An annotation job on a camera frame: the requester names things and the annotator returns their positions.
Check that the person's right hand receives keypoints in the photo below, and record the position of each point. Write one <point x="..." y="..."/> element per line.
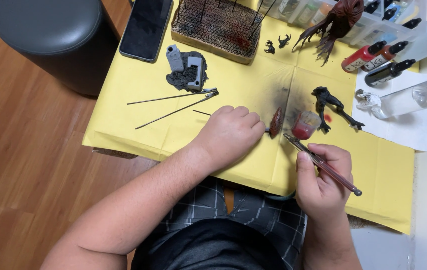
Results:
<point x="320" y="195"/>

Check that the person's left hand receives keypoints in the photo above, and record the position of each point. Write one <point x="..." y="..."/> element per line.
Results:
<point x="228" y="138"/>

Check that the thin black holding stick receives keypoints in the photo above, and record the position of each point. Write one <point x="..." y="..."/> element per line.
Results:
<point x="201" y="111"/>

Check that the metal airbrush with paint cup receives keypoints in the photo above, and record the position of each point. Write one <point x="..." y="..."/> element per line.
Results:
<point x="306" y="127"/>

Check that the red-brown scaly miniature part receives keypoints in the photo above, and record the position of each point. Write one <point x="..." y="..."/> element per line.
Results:
<point x="276" y="122"/>

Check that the grey plaid shorts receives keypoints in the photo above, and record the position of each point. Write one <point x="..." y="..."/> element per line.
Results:
<point x="269" y="217"/>

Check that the metal stick with alligator clip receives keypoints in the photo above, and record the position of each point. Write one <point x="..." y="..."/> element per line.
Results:
<point x="168" y="98"/>
<point x="176" y="111"/>

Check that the yellow paper sheet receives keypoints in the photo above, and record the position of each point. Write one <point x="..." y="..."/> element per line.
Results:
<point x="153" y="123"/>

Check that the dark grey putty lump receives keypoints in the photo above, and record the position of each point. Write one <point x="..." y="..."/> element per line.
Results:
<point x="177" y="79"/>

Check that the black creature miniature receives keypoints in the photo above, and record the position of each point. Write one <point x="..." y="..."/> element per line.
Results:
<point x="326" y="99"/>

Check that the grey miniature canister part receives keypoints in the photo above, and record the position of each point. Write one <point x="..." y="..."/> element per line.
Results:
<point x="174" y="58"/>

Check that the white paper towel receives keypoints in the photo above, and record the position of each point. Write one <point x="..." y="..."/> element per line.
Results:
<point x="393" y="127"/>

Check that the small black miniature claw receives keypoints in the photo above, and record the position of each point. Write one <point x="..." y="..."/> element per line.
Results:
<point x="269" y="47"/>
<point x="284" y="40"/>

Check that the corrugated cardboard holder block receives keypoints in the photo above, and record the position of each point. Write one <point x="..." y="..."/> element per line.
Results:
<point x="213" y="35"/>

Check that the crumpled clear plastic wrap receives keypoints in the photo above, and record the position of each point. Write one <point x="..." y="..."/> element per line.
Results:
<point x="367" y="99"/>

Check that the black shirt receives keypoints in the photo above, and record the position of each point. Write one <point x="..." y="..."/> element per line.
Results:
<point x="209" y="247"/>

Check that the bunch of thin black sticks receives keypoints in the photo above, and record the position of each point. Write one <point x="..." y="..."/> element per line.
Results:
<point x="203" y="9"/>

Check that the black paint dropper bottle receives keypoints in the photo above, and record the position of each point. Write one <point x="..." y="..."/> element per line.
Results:
<point x="384" y="75"/>

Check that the black smartphone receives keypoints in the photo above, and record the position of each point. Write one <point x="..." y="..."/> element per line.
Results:
<point x="146" y="28"/>

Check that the clear plastic bottle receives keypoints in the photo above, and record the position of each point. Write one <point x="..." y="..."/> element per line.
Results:
<point x="416" y="95"/>

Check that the red paint dropper bottle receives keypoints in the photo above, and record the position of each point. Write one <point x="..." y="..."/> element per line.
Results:
<point x="358" y="59"/>

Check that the brown paint dropper bottle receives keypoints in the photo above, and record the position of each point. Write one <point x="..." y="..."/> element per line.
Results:
<point x="382" y="58"/>

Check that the red-brown creature miniature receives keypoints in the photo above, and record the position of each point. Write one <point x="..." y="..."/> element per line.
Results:
<point x="339" y="18"/>

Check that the group of stored paint bottles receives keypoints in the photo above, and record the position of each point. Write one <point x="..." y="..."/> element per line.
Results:
<point x="389" y="13"/>

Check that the dark grey padded stool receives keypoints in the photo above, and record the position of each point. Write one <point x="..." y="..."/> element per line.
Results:
<point x="52" y="41"/>

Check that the grey miniature bracket part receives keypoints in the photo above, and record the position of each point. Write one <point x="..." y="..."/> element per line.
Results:
<point x="195" y="75"/>

